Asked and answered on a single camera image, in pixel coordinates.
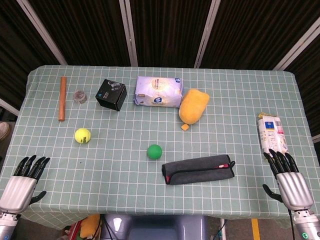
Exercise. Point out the white snack packet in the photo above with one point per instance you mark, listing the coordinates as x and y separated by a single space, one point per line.
272 135

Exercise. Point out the yellow plush toy under table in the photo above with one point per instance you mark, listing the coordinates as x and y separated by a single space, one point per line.
89 226

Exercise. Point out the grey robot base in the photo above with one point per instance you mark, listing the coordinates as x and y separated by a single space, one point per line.
155 227

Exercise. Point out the green checked tablecloth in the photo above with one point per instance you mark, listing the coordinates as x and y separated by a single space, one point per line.
155 130

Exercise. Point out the white tissue pack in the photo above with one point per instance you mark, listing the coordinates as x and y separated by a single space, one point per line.
158 92

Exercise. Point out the grey zip pencil case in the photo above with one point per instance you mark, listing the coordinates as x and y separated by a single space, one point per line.
197 170

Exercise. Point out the yellow tennis ball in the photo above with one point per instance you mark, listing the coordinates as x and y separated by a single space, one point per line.
82 135

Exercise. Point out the wooden rolling stick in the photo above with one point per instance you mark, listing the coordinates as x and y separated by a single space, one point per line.
62 98

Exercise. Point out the clear crumpled plastic cup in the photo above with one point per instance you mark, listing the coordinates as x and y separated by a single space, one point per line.
79 96

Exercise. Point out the black cardboard box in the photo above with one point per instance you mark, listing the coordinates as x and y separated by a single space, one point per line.
111 95

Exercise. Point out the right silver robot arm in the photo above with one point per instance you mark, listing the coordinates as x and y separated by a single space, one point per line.
306 222

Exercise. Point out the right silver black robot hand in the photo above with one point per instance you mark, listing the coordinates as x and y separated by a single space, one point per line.
292 186

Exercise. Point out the green ball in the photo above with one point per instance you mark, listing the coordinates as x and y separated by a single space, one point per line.
154 151

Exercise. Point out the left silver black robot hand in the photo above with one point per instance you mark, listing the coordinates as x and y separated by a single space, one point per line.
16 188

